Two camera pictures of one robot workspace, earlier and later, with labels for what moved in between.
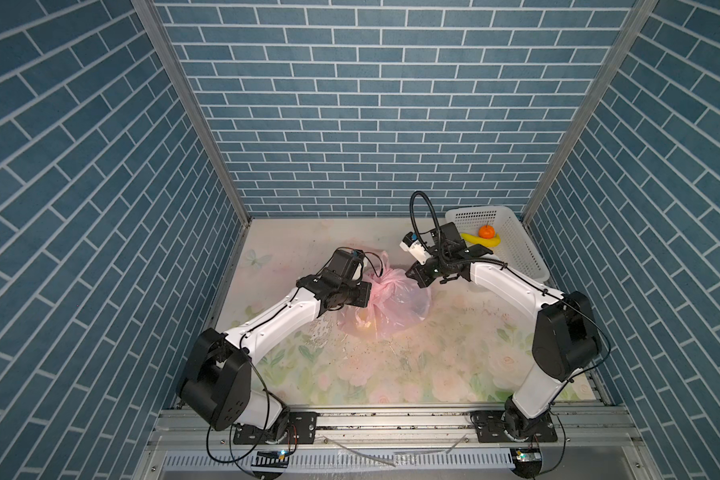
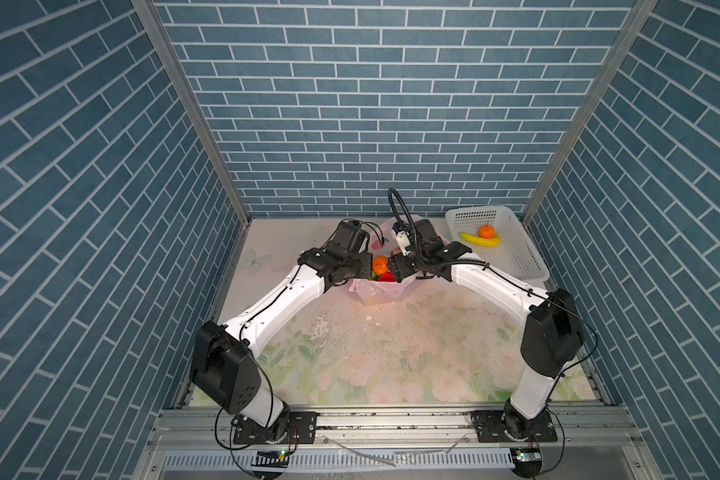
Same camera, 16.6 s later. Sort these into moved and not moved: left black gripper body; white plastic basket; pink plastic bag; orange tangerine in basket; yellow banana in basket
Moved: left black gripper body; pink plastic bag
Not moved: white plastic basket; yellow banana in basket; orange tangerine in basket
